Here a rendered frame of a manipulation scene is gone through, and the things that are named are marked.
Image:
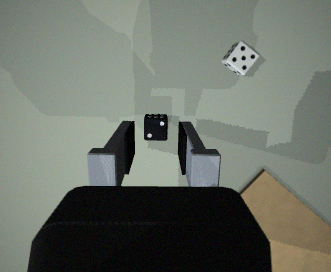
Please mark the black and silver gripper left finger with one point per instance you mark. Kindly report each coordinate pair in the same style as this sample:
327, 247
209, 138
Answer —
107, 166

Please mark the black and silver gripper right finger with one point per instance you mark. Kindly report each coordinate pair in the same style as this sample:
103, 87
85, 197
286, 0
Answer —
201, 165

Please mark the tan mat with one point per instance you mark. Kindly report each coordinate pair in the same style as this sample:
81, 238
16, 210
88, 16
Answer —
300, 239

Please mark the black die with white pips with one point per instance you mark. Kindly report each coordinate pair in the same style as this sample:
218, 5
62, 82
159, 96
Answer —
155, 127

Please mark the grey die with black pips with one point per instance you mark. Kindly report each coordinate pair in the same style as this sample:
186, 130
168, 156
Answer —
240, 58

